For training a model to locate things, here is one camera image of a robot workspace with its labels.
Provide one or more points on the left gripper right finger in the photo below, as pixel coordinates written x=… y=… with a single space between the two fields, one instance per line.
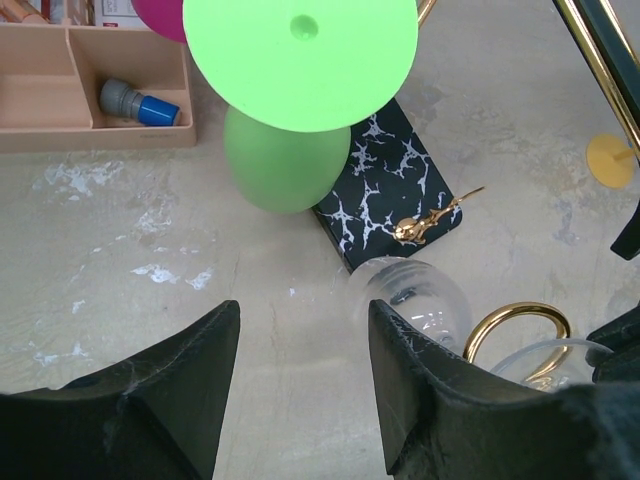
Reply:
x=444 y=418

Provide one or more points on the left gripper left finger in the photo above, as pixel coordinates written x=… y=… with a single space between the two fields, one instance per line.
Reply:
x=155 y=415

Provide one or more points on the yellow wine glass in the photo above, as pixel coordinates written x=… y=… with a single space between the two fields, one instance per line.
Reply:
x=611 y=161

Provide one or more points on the clear wine glass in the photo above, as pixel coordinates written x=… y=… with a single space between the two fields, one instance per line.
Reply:
x=434 y=305

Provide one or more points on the green wine glass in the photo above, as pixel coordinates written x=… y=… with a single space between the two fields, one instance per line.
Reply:
x=297 y=76

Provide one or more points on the pink wine glass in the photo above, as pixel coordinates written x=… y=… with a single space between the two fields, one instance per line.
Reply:
x=165 y=17

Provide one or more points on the gold wine glass rack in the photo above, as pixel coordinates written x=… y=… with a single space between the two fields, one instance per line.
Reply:
x=391 y=200

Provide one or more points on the blue grey glue stick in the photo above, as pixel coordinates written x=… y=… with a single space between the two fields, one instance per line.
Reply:
x=117 y=98

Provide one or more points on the orange desk file organizer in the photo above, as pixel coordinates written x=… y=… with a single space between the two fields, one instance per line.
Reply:
x=52 y=74

